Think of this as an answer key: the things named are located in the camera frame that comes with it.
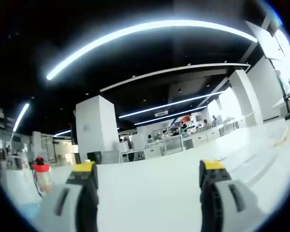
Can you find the white cabinet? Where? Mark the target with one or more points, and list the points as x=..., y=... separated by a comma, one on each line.
x=138, y=141

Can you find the black box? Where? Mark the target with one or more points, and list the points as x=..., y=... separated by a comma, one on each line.
x=94, y=157

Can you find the long ceiling light strip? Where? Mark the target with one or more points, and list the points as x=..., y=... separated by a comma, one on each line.
x=145, y=46

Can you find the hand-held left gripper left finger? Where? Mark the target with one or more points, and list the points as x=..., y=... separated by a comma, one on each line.
x=75, y=198

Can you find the clear bottle with red lid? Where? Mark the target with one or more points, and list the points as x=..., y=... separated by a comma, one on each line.
x=42, y=177

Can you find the short ceiling light strip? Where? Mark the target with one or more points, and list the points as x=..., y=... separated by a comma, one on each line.
x=21, y=117

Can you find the slim white pillar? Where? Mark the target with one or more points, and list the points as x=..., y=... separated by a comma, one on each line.
x=241, y=96

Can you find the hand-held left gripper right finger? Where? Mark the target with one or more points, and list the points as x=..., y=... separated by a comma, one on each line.
x=222, y=193

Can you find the white square pillar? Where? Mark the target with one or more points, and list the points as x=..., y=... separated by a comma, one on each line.
x=96, y=128

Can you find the white office desk row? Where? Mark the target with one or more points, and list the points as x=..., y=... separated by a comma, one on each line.
x=183, y=142

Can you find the yellowish object on table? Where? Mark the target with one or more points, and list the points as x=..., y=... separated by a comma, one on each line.
x=281, y=139

